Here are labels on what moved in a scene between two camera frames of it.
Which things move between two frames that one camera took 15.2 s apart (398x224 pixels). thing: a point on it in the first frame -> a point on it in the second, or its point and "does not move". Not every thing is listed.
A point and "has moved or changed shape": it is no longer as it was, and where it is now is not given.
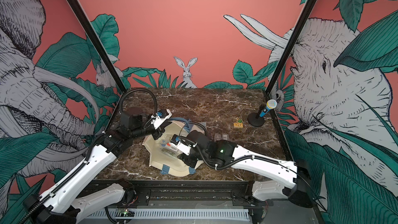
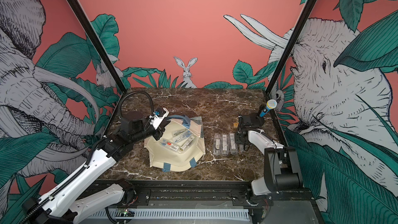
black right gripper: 186,159 -> 238,133
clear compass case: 169,148 has moved or changed shape
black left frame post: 90,29 does not move
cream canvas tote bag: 164,153 does not move
